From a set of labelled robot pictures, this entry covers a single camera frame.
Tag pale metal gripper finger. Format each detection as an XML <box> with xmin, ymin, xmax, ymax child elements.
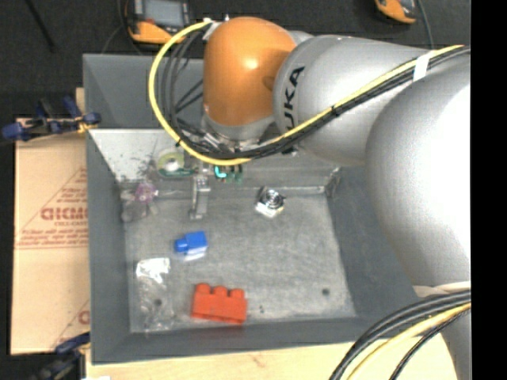
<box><xmin>189</xmin><ymin>175</ymin><xmax>212</xmax><ymax>222</ymax></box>

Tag blue and white toy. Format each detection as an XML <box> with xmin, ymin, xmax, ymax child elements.
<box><xmin>173</xmin><ymin>230</ymin><xmax>209</xmax><ymax>262</ymax></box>

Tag pale green tape roll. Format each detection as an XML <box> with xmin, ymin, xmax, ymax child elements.
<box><xmin>157</xmin><ymin>147</ymin><xmax>198</xmax><ymax>181</ymax></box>

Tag shiny metal fitting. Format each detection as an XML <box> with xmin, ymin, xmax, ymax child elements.
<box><xmin>253</xmin><ymin>185</ymin><xmax>287</xmax><ymax>219</ymax></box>

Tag clear plastic bag, white label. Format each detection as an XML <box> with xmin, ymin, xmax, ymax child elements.
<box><xmin>134</xmin><ymin>256</ymin><xmax>177</xmax><ymax>330</ymax></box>

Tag grey metal bin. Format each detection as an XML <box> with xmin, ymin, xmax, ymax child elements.
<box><xmin>82</xmin><ymin>53</ymin><xmax>421</xmax><ymax>364</ymax></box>

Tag orange-red toy brick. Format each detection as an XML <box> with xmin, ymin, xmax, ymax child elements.
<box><xmin>190</xmin><ymin>283</ymin><xmax>249</xmax><ymax>325</ymax></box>

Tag brown cardboard board, red print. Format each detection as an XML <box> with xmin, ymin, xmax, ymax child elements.
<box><xmin>10</xmin><ymin>87</ymin><xmax>93</xmax><ymax>356</ymax></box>

